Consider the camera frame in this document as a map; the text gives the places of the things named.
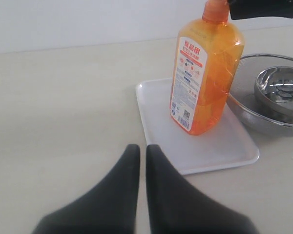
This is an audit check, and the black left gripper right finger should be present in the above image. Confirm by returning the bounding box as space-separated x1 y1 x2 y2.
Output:
146 145 257 234

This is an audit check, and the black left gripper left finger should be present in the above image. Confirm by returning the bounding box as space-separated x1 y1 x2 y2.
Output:
33 144 140 234

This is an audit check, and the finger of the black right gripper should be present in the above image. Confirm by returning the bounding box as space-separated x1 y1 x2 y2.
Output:
227 0 293 20

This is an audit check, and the orange pump soap bottle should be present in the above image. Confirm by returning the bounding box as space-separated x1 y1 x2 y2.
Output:
169 0 245 135

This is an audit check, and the small stainless steel bowl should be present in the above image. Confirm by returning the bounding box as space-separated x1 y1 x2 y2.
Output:
253 66 293 124

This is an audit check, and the white rectangular plastic tray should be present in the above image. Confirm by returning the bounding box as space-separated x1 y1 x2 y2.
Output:
136 78 260 175

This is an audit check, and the steel mesh strainer basket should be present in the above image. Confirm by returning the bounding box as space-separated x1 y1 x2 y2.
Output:
227 54 293 137

